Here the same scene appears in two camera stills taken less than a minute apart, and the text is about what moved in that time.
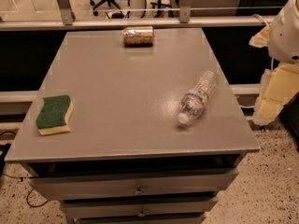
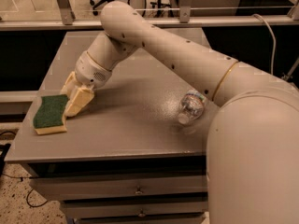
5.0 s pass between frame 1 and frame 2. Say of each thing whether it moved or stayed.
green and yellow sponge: stayed
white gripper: moved
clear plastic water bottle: stayed
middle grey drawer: stayed
